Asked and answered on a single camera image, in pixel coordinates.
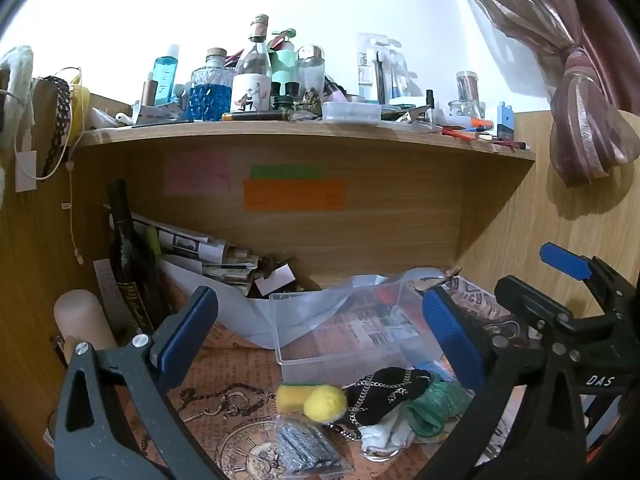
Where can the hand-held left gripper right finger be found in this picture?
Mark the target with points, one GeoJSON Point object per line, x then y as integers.
{"type": "Point", "coordinates": [452, 335]}

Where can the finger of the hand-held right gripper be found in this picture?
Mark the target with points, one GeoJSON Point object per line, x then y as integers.
{"type": "Point", "coordinates": [530, 300]}
{"type": "Point", "coordinates": [565, 261]}

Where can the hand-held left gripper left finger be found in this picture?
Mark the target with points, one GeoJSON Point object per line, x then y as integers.
{"type": "Point", "coordinates": [182, 332]}

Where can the green knitted cloth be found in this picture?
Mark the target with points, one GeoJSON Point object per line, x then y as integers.
{"type": "Point", "coordinates": [435, 405]}

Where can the clear plastic storage box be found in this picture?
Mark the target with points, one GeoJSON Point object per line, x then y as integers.
{"type": "Point", "coordinates": [345, 330]}

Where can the yellow sponge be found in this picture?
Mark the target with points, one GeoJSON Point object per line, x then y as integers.
{"type": "Point", "coordinates": [290, 400]}

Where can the yellow fuzzy ball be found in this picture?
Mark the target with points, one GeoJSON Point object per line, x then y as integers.
{"type": "Point", "coordinates": [325, 403]}

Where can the clear plastic bag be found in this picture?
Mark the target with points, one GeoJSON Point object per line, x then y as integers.
{"type": "Point", "coordinates": [240, 305]}

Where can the stack of papers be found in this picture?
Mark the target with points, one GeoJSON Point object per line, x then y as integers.
{"type": "Point", "coordinates": [210, 260]}

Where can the vintage printed paper mat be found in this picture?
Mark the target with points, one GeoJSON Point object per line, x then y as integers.
{"type": "Point", "coordinates": [230, 400]}

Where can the dark wine bottle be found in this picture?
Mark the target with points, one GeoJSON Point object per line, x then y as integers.
{"type": "Point", "coordinates": [131, 260]}

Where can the small white box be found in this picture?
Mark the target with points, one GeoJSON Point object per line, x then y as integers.
{"type": "Point", "coordinates": [275, 280]}

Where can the wooden shelf unit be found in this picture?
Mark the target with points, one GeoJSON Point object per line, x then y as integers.
{"type": "Point", "coordinates": [300, 240]}

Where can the blue and black small box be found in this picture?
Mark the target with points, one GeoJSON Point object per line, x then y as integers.
{"type": "Point", "coordinates": [505, 121]}

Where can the pink sticky note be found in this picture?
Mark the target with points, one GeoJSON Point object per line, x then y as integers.
{"type": "Point", "coordinates": [196, 174]}

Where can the orange marker pen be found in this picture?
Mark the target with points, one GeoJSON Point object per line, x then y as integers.
{"type": "Point", "coordinates": [479, 123]}

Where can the clear bag of dark items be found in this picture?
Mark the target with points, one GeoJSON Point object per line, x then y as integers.
{"type": "Point", "coordinates": [307, 447]}

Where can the orange sticky note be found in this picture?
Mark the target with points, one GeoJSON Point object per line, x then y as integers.
{"type": "Point", "coordinates": [295, 195]}

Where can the green sticky note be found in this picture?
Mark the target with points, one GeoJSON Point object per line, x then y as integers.
{"type": "Point", "coordinates": [287, 171]}

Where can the small glass jar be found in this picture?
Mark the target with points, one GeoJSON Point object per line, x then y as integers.
{"type": "Point", "coordinates": [468, 87]}

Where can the brown shiny curtain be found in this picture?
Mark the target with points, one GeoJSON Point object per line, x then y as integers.
{"type": "Point", "coordinates": [575, 60]}

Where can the white paper tag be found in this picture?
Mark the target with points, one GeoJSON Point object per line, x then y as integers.
{"type": "Point", "coordinates": [25, 170]}

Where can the black lace ribbon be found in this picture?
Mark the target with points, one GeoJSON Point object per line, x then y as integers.
{"type": "Point", "coordinates": [59, 125]}

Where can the glass bottle of blue beads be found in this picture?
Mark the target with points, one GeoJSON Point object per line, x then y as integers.
{"type": "Point", "coordinates": [211, 92]}

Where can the brown slim tube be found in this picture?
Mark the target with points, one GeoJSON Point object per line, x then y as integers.
{"type": "Point", "coordinates": [148, 92]}

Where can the yellow round object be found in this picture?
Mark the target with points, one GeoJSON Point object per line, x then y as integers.
{"type": "Point", "coordinates": [80, 110]}

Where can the flat clear plastic case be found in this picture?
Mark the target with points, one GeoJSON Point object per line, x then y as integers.
{"type": "Point", "coordinates": [351, 111]}

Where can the tall blue liquid bottle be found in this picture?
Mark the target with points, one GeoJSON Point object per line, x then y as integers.
{"type": "Point", "coordinates": [164, 80]}

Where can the clear blister package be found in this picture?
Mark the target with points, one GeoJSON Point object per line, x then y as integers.
{"type": "Point", "coordinates": [382, 67]}

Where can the clear glass bottle with cork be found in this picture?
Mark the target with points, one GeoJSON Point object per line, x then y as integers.
{"type": "Point", "coordinates": [252, 75]}

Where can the mint green pump bottle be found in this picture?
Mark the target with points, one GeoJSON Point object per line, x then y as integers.
{"type": "Point", "coordinates": [285, 65]}

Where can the clear glass jar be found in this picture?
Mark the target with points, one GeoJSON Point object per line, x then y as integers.
{"type": "Point", "coordinates": [311, 72]}

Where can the white fluffy cloth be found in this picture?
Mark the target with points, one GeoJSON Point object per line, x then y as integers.
{"type": "Point", "coordinates": [17, 80]}

